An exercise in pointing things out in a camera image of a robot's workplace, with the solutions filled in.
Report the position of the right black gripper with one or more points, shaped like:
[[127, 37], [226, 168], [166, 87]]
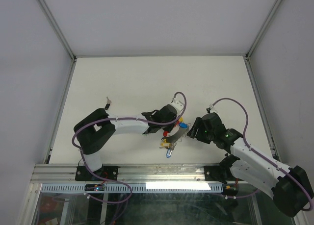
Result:
[[197, 124]]

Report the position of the metal key holder red handle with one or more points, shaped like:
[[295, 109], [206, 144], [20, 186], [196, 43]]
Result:
[[170, 139]]

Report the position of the blue tagged key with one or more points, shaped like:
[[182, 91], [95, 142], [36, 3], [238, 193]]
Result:
[[183, 125]]

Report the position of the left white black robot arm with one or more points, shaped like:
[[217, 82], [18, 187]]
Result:
[[97, 128]]

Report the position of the aluminium mounting rail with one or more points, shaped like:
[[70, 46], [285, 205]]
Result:
[[127, 173]]

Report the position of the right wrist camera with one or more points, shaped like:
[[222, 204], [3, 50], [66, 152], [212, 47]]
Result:
[[211, 109]]

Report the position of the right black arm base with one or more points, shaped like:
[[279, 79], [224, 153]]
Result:
[[218, 173]]

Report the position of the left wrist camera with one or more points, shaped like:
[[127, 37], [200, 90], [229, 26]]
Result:
[[177, 104]]

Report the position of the black tagged key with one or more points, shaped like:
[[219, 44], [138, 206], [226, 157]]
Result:
[[108, 103]]

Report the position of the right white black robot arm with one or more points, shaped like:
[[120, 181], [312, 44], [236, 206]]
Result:
[[288, 187]]

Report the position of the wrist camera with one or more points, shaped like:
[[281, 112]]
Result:
[[177, 104], [211, 109]]

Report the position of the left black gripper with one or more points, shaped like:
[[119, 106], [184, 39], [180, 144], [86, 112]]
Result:
[[168, 128]]

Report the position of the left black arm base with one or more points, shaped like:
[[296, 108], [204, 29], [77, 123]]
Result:
[[96, 173]]

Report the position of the grey slotted cable duct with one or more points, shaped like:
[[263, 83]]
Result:
[[149, 187]]

